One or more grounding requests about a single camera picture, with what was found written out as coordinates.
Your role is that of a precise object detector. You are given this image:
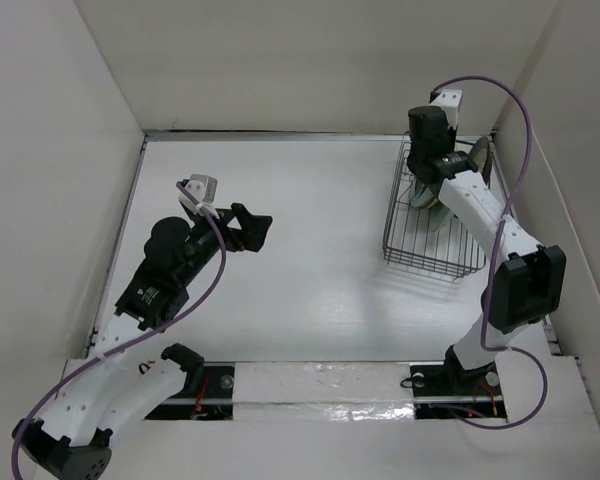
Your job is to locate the wire dish rack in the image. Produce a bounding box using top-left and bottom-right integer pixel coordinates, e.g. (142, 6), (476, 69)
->
(382, 136), (487, 279)

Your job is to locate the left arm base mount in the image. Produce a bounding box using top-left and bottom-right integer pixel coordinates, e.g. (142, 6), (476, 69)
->
(145, 363), (235, 421)

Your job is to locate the foil tape strip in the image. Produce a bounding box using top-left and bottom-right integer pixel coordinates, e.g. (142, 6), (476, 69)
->
(232, 362), (415, 422)

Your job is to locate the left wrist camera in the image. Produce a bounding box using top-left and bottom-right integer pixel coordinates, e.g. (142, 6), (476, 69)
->
(176, 174), (219, 218)

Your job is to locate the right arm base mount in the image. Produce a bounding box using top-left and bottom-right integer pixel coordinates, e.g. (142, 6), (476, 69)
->
(400, 363), (507, 420)

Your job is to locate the teal round flower plate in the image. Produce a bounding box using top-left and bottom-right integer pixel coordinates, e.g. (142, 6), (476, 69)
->
(429, 203), (454, 232)

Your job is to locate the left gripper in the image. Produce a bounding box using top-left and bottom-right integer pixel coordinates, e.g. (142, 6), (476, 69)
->
(178, 202), (271, 286)

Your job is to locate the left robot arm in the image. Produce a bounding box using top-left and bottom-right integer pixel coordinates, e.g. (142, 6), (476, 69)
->
(11, 203), (273, 479)

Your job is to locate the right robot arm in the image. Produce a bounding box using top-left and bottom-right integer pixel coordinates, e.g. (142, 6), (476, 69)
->
(407, 105), (566, 393)

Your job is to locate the grey rim cream plate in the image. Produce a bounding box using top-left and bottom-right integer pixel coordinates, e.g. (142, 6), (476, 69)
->
(468, 136), (493, 186)

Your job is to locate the striped rim round plate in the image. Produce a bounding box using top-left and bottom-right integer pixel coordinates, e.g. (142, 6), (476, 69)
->
(410, 181), (439, 210)

